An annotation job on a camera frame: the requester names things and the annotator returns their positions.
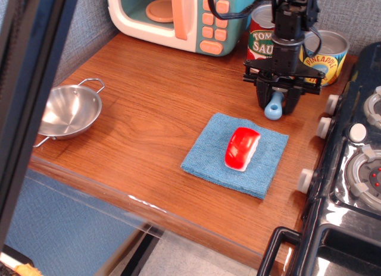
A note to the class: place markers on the steel two-handled bowl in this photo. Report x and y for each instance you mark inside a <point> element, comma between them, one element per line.
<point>71,110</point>

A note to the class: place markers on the tomato sauce can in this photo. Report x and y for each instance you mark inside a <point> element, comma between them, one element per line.
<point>260,45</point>

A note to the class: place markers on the toy microwave oven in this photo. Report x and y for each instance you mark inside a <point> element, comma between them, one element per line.
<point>187,25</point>

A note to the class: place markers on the orange fuzzy object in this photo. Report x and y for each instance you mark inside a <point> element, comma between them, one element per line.
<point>20,270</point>

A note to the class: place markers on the black toy stove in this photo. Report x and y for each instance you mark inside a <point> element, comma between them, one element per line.
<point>340,232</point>

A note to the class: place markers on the blue handled grey spoon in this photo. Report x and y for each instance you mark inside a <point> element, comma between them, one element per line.
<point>274,109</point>

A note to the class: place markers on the pineapple slices can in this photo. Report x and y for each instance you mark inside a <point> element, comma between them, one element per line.
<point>326,54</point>

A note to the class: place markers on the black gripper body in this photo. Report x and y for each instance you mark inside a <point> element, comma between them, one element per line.
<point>284,70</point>

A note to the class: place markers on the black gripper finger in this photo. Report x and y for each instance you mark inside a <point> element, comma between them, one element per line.
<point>291,100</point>
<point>264,92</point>

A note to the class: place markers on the blue folded cloth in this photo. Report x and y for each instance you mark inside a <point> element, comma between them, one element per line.
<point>206,158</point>

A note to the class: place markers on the red toy sushi piece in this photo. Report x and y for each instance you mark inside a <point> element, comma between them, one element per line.
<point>241,148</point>

